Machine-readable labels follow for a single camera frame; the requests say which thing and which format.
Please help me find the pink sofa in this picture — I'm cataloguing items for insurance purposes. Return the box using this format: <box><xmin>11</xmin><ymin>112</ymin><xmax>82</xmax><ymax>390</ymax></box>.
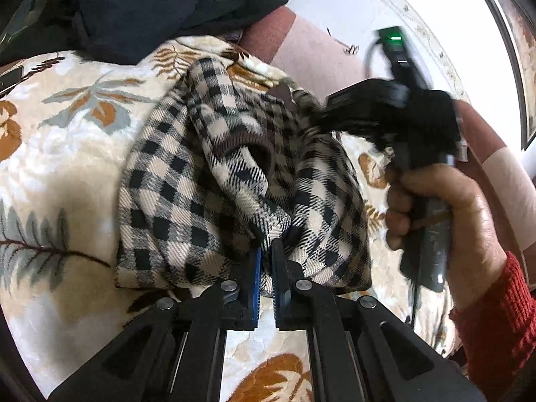
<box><xmin>239</xmin><ymin>6</ymin><xmax>536</xmax><ymax>285</ymax></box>

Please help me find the beige black checked coat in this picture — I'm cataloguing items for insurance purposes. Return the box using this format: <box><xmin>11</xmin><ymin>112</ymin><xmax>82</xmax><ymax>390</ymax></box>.
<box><xmin>115</xmin><ymin>56</ymin><xmax>373</xmax><ymax>298</ymax></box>

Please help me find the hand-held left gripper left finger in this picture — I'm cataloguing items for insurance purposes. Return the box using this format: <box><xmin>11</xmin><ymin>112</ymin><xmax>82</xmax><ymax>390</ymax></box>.
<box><xmin>48</xmin><ymin>248</ymin><xmax>264</xmax><ymax>402</ymax></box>

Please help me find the leaf print fleece blanket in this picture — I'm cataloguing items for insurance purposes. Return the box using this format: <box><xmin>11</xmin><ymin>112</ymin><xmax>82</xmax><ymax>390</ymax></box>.
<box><xmin>0</xmin><ymin>36</ymin><xmax>461</xmax><ymax>402</ymax></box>

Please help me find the person's right forearm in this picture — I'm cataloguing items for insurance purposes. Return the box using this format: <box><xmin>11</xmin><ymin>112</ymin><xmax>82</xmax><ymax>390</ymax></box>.
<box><xmin>450</xmin><ymin>251</ymin><xmax>536</xmax><ymax>369</ymax></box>

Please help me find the black cable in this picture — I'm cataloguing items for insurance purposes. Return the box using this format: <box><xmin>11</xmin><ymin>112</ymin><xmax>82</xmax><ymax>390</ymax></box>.
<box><xmin>405</xmin><ymin>268</ymin><xmax>421</xmax><ymax>329</ymax></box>

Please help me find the metal hair pin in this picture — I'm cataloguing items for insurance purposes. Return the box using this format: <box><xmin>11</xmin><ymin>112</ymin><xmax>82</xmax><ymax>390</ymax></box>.
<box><xmin>327</xmin><ymin>27</ymin><xmax>361</xmax><ymax>55</ymax></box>

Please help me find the dark window frame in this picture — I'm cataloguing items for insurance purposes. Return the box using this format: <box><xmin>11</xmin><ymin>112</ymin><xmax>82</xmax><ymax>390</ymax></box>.
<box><xmin>465</xmin><ymin>0</ymin><xmax>536</xmax><ymax>151</ymax></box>

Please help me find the black smartphone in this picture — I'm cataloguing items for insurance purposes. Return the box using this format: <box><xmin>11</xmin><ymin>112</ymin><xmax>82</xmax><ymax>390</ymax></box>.
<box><xmin>0</xmin><ymin>66</ymin><xmax>25</xmax><ymax>95</ymax></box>

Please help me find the person's right hand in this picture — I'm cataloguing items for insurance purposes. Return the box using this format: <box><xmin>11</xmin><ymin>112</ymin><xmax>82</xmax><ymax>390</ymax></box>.
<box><xmin>384</xmin><ymin>163</ymin><xmax>509</xmax><ymax>306</ymax></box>

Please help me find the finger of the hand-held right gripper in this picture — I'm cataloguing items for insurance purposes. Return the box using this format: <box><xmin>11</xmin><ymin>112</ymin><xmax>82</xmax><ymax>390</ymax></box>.
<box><xmin>318</xmin><ymin>80</ymin><xmax>378</xmax><ymax>134</ymax></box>

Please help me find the black cloth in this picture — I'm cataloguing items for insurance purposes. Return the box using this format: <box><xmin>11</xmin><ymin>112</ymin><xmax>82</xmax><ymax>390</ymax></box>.
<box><xmin>0</xmin><ymin>0</ymin><xmax>289</xmax><ymax>65</ymax></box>

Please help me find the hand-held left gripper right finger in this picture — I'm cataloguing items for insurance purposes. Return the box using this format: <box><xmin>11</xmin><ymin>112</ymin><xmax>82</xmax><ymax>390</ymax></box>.
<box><xmin>271</xmin><ymin>239</ymin><xmax>488</xmax><ymax>402</ymax></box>

